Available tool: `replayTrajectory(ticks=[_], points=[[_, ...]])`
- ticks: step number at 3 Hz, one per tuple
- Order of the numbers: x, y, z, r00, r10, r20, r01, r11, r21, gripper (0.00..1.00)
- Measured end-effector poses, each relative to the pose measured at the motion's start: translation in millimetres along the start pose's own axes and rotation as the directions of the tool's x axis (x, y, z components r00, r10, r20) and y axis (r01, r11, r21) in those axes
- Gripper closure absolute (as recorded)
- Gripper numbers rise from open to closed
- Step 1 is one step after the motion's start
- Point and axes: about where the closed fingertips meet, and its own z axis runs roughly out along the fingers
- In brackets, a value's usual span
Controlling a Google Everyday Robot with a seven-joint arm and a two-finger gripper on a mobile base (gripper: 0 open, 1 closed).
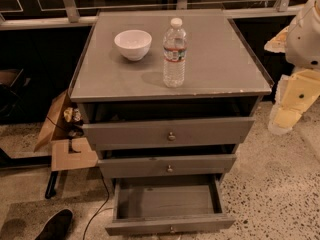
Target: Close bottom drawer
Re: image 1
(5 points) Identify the white and yellow gripper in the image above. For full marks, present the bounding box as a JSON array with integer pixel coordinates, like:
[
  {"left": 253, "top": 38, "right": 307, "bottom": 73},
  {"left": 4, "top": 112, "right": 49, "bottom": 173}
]
[{"left": 268, "top": 68, "right": 320, "bottom": 135}]

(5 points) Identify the grey bottom drawer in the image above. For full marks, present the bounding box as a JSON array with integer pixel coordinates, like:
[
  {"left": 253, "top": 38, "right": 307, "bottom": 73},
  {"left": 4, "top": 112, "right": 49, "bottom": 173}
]
[{"left": 106, "top": 175, "right": 235, "bottom": 235}]

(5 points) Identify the grey drawer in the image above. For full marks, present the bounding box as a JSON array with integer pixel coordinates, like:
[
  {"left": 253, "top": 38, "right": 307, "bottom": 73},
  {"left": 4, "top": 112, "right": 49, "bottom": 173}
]
[
  {"left": 98, "top": 154, "right": 236, "bottom": 178},
  {"left": 83, "top": 117, "right": 254, "bottom": 150},
  {"left": 106, "top": 175, "right": 235, "bottom": 235}
]

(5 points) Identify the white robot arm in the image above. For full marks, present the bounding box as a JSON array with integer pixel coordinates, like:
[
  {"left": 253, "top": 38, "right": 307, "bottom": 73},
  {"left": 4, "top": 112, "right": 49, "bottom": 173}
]
[{"left": 264, "top": 0, "right": 320, "bottom": 135}]

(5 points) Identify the grey top drawer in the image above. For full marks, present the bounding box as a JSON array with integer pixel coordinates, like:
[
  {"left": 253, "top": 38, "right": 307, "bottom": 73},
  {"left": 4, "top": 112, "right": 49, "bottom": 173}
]
[{"left": 83, "top": 117, "right": 254, "bottom": 150}]

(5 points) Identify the grey middle drawer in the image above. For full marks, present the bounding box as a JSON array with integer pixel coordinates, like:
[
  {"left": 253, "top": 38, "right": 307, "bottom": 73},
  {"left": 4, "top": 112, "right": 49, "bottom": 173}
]
[{"left": 98, "top": 154, "right": 236, "bottom": 178}]

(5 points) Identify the grey wooden drawer cabinet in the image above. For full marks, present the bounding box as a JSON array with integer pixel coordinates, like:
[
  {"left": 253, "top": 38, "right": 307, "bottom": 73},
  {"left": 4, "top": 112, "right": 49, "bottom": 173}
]
[{"left": 68, "top": 9, "right": 275, "bottom": 182}]

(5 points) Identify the grey metal window railing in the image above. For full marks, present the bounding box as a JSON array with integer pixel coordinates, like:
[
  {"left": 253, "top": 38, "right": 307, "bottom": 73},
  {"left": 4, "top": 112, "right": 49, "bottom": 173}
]
[{"left": 0, "top": 0, "right": 307, "bottom": 30}]

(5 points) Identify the clear plastic water bottle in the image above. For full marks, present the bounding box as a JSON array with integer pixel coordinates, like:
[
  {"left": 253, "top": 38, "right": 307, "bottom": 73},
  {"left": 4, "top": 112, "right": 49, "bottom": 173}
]
[{"left": 163, "top": 18, "right": 187, "bottom": 88}]

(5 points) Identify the white ceramic bowl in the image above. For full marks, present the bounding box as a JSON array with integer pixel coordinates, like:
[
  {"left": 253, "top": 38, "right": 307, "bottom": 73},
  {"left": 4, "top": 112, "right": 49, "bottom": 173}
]
[{"left": 114, "top": 30, "right": 152, "bottom": 61}]

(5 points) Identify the brown cardboard box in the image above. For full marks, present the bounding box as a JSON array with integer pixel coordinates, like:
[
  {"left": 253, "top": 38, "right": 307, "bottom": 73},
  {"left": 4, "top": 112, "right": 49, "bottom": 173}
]
[{"left": 34, "top": 91, "right": 98, "bottom": 171}]

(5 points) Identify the black chair leg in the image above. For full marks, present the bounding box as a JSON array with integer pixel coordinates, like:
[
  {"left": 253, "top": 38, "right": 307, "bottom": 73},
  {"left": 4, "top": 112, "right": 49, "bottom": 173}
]
[{"left": 45, "top": 171, "right": 58, "bottom": 199}]

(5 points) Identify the black shoe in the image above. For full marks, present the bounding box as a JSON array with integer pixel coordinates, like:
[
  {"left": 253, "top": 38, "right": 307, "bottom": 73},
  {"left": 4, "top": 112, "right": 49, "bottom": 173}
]
[{"left": 35, "top": 209, "right": 73, "bottom": 240}]

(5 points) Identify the black floor cable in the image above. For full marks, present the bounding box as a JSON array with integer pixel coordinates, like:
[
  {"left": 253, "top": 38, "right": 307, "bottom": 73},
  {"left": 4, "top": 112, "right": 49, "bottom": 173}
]
[{"left": 81, "top": 175, "right": 112, "bottom": 240}]

